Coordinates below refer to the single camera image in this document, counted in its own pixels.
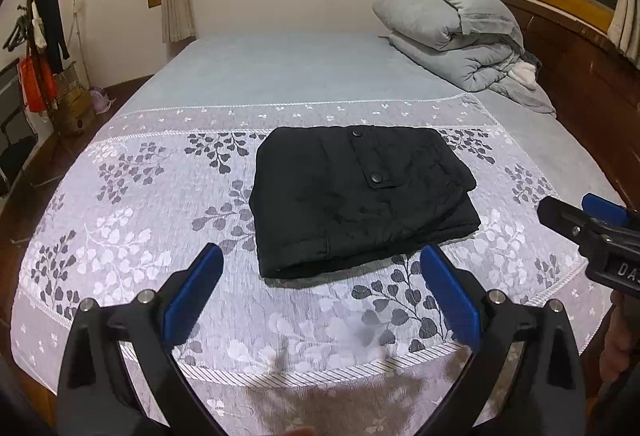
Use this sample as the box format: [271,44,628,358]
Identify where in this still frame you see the white cloth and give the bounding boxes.
[507,62,538,89]

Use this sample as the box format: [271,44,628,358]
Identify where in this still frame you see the red bag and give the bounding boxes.
[19,53,58,113]

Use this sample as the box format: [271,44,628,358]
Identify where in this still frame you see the woven basket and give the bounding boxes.
[52,61,96,137]

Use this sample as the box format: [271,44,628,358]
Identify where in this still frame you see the small purple item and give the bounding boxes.
[89,86,117,114]

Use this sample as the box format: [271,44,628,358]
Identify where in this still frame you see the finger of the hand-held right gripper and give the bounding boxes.
[537,196,596,244]
[581,193,640,228]

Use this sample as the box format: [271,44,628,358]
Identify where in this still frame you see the black pants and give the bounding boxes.
[248,126,482,279]

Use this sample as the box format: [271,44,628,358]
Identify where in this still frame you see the leaf-patterned purple bedspread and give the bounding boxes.
[10,95,588,436]

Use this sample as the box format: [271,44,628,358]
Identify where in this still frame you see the black clothes hanger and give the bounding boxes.
[2,11,28,49]

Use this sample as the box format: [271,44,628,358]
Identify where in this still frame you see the black hanging garment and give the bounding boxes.
[37,0,71,74]

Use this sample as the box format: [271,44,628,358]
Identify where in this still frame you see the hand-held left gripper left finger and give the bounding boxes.
[56,243,224,436]

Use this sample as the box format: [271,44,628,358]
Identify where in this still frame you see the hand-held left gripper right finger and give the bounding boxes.
[419,244,587,436]

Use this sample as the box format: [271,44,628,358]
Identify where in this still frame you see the black folding chair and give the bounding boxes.
[0,58,41,199]

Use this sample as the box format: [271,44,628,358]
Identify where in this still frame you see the folded grey duvet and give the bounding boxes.
[372,0,557,118]

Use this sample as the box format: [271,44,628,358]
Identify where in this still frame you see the white curtain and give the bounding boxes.
[607,0,640,67]

